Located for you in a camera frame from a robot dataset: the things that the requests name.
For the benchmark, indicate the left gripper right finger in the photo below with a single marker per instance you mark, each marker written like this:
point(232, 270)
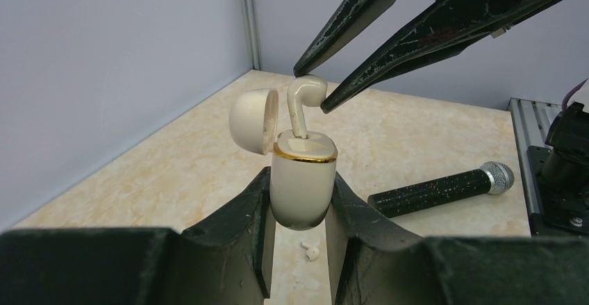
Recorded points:
point(372, 260)

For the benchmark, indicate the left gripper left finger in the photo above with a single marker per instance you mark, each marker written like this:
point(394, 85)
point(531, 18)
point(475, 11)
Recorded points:
point(226, 258)

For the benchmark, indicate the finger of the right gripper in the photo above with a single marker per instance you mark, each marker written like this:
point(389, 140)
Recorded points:
point(443, 30)
point(348, 21)

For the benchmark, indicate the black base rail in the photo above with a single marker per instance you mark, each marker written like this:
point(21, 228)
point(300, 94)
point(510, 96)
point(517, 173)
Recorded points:
point(552, 145)

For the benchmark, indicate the white earbud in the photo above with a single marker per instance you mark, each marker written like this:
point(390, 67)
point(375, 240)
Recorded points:
point(304, 91)
point(312, 251)

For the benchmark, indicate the black microphone grey head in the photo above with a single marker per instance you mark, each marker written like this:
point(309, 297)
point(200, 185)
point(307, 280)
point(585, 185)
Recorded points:
point(491, 178)

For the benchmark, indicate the white earbud charging case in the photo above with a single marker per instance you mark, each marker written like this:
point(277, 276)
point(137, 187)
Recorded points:
point(302, 169)

